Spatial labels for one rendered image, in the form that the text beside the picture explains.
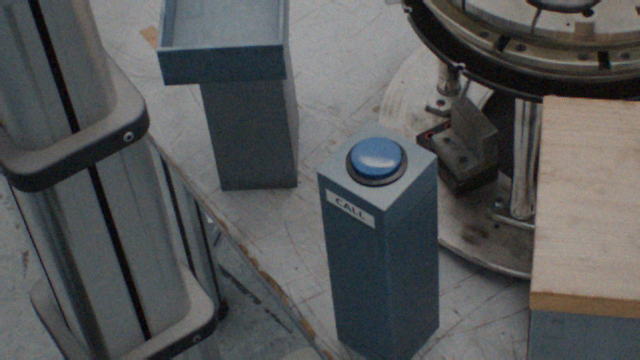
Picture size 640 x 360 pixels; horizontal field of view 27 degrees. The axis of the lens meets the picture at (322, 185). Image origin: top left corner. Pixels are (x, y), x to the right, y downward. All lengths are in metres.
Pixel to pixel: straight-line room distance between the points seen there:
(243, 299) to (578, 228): 1.32
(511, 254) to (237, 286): 1.04
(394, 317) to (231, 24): 0.30
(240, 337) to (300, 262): 0.90
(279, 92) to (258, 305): 1.01
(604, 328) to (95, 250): 0.38
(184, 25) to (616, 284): 0.47
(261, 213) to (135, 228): 0.37
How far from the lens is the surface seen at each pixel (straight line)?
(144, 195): 1.00
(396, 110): 1.42
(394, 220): 1.07
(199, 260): 2.09
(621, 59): 1.12
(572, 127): 1.06
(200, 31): 1.21
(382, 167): 1.05
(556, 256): 0.98
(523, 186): 1.27
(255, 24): 1.20
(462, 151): 1.33
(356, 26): 1.54
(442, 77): 1.40
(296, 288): 1.31
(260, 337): 2.22
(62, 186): 0.95
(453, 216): 1.33
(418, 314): 1.21
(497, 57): 1.16
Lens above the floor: 1.86
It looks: 51 degrees down
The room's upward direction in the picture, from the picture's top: 7 degrees counter-clockwise
